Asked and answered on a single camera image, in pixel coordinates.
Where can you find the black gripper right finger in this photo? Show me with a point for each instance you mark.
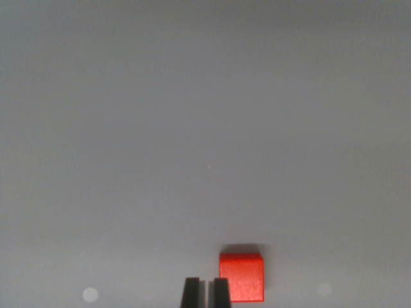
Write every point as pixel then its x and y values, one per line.
pixel 221 293

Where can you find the white plastic tray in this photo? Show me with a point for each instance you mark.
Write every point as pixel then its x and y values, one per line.
pixel 205 128

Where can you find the red cube block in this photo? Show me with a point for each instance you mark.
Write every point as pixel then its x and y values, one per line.
pixel 245 277

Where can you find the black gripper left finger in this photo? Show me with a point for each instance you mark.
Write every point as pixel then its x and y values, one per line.
pixel 191 293

